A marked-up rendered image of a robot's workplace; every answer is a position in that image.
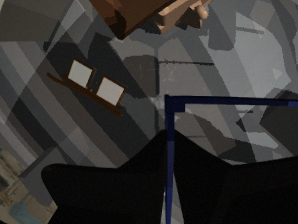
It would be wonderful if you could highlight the grey rectangular panel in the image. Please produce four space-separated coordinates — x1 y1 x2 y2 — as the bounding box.
0 0 69 43

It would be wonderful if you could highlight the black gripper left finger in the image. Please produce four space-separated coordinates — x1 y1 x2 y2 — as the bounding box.
41 131 168 224

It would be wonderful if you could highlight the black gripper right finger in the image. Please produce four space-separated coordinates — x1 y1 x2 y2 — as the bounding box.
173 129 298 224

